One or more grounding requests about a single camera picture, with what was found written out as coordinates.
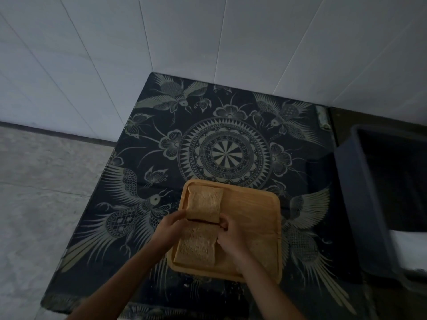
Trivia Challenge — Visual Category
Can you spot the square wooden tray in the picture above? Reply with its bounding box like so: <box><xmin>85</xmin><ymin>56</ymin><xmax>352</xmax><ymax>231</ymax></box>
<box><xmin>166</xmin><ymin>179</ymin><xmax>284</xmax><ymax>284</ymax></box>

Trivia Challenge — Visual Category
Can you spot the person's right forearm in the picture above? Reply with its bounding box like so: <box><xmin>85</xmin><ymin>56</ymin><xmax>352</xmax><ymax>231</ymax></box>
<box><xmin>234</xmin><ymin>249</ymin><xmax>306</xmax><ymax>320</ymax></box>

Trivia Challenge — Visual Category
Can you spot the person's left hand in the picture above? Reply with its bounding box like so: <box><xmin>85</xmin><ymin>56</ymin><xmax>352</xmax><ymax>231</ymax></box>
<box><xmin>150</xmin><ymin>210</ymin><xmax>189</xmax><ymax>254</ymax></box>

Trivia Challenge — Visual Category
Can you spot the person's right hand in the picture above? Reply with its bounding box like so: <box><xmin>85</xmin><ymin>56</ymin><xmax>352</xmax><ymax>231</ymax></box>
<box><xmin>216</xmin><ymin>214</ymin><xmax>253</xmax><ymax>264</ymax></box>

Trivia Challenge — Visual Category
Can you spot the white sheet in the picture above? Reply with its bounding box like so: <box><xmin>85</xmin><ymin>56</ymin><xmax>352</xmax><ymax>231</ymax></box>
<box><xmin>390</xmin><ymin>230</ymin><xmax>427</xmax><ymax>272</ymax></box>

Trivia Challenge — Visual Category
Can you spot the dark grey plastic bin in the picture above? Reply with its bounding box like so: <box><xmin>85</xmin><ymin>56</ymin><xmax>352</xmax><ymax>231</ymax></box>
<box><xmin>334</xmin><ymin>124</ymin><xmax>427</xmax><ymax>294</ymax></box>

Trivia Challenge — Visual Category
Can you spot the person's left forearm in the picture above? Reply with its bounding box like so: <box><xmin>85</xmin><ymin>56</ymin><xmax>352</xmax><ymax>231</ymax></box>
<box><xmin>67</xmin><ymin>242</ymin><xmax>167</xmax><ymax>320</ymax></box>

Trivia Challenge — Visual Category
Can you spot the black bird-patterned table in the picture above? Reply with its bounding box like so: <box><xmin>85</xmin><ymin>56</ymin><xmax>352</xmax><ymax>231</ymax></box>
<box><xmin>40</xmin><ymin>72</ymin><xmax>367</xmax><ymax>320</ymax></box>

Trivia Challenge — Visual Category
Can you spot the brown bread slice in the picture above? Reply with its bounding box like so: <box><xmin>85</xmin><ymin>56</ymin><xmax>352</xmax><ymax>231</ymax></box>
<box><xmin>185</xmin><ymin>185</ymin><xmax>224</xmax><ymax>224</ymax></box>
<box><xmin>173</xmin><ymin>222</ymin><xmax>220</xmax><ymax>268</ymax></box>

